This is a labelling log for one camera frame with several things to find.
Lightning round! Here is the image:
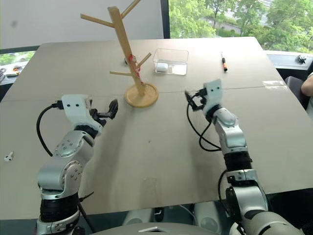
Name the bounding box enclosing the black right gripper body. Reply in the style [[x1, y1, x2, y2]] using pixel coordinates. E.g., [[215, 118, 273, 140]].
[[192, 89, 208, 110]]

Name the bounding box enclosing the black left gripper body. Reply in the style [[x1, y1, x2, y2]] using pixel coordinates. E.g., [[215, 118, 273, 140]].
[[88, 107, 109, 127]]

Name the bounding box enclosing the wooden tree stand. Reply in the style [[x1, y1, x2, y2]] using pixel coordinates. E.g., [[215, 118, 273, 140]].
[[80, 0, 159, 108]]

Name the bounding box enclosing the clear plastic box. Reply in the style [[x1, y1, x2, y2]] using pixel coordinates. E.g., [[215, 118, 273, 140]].
[[153, 48, 189, 76]]

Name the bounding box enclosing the orange and black pen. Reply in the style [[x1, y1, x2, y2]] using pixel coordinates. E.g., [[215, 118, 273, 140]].
[[221, 51, 229, 73]]

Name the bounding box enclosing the dark grey chair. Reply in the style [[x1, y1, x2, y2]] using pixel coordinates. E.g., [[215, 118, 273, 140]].
[[284, 75, 309, 109]]

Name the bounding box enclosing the white and orange clutter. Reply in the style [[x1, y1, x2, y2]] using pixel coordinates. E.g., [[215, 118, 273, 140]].
[[0, 65, 23, 78]]

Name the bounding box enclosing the white rounded robot leg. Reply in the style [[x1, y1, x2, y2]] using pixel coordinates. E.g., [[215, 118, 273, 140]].
[[192, 201, 221, 228], [121, 208, 154, 226]]

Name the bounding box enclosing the grey robot torso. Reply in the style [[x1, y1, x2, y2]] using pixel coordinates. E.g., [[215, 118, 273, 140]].
[[92, 221, 237, 235]]

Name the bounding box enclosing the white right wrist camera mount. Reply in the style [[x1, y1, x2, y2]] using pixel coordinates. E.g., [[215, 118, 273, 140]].
[[202, 78, 224, 115]]

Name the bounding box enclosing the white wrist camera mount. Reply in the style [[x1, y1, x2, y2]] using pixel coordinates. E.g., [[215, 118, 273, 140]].
[[61, 93, 103, 136], [202, 78, 224, 115]]

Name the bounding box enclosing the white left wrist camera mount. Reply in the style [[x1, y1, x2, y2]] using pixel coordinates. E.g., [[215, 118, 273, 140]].
[[61, 93, 103, 136]]

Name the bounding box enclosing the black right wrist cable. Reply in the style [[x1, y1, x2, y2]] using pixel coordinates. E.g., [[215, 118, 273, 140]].
[[186, 102, 222, 151]]

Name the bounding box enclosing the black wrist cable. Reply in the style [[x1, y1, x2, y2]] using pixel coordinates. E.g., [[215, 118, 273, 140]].
[[186, 102, 222, 151], [36, 101, 65, 158]]

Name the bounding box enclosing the red keychain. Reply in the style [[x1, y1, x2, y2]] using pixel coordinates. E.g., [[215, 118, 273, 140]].
[[125, 54, 143, 73]]

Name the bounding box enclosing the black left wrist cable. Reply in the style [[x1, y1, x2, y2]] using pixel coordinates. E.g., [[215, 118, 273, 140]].
[[36, 101, 65, 158]]

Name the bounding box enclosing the black right elbow cable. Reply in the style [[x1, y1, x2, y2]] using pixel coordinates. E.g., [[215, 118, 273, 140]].
[[218, 169, 233, 219]]

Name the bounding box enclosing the black elbow cable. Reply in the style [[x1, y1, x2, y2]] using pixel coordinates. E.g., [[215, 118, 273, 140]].
[[77, 191, 95, 233], [218, 169, 233, 219]]

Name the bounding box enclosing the black left elbow cable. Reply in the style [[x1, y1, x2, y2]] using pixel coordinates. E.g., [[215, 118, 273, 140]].
[[77, 191, 95, 233]]

